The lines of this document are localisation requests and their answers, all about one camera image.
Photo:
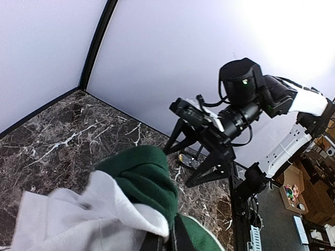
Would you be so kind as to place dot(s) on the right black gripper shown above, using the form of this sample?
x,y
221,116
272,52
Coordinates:
x,y
215,132

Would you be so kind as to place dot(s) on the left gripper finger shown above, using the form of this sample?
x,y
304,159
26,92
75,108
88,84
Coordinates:
x,y
179,237

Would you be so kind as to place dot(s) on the white green Charlie Brown shirt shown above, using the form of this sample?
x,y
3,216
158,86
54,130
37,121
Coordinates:
x,y
126,196

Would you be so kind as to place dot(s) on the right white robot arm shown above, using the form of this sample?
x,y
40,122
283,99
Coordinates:
x,y
296,116

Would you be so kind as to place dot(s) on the dark brooch on table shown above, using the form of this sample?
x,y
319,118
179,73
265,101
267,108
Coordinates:
x,y
188,161

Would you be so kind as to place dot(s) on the cardboard box with items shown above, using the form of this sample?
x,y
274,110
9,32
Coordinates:
x,y
292,191

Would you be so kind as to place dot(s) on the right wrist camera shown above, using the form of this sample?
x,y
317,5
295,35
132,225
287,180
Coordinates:
x,y
192,113

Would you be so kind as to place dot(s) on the white slotted cable duct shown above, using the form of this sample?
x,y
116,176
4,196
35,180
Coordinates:
x,y
255,239

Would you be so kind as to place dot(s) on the right black frame post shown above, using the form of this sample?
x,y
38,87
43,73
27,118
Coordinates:
x,y
96,43

